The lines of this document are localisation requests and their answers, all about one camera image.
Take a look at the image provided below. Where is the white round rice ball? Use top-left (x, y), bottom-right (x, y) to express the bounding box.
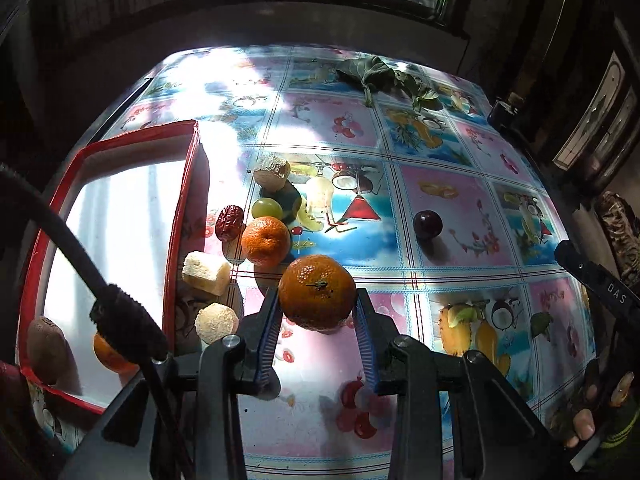
top-left (194, 302), bottom-right (240, 344)

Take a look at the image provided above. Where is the large orange mandarin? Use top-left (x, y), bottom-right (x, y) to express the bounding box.
top-left (278, 255), bottom-right (357, 333)

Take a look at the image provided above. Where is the dark purple plum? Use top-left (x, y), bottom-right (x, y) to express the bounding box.
top-left (413, 210), bottom-right (442, 240)

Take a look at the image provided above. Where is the red dried jujube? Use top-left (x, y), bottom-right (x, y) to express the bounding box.
top-left (215, 205), bottom-right (244, 243)

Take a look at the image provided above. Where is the green grape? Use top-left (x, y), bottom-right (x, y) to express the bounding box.
top-left (250, 197), bottom-right (283, 220)

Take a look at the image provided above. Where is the walnut shaped pastry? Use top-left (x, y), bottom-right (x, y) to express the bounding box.
top-left (253, 154), bottom-right (291, 193)

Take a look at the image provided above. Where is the operator hand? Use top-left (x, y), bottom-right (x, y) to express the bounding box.
top-left (565, 384), bottom-right (598, 448)

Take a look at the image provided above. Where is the small orange in tray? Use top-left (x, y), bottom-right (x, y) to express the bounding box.
top-left (92, 333), bottom-right (138, 374)

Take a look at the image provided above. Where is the fruit patterned tablecloth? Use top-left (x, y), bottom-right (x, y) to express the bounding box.
top-left (29, 44), bottom-right (599, 480)

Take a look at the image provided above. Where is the small dark box on table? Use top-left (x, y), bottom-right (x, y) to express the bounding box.
top-left (487, 100), bottom-right (518, 133)

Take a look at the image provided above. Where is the red rimmed white tray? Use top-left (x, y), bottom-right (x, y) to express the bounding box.
top-left (17, 120), bottom-right (200, 414)

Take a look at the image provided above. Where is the brown kiwi fruit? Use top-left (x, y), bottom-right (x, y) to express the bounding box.
top-left (27, 316), bottom-right (68, 385)

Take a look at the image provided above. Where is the green leafy vegetable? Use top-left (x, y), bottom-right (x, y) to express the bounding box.
top-left (335, 55), bottom-right (442, 112)

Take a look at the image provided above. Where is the black cable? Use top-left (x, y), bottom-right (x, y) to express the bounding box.
top-left (0, 161), bottom-right (196, 480)

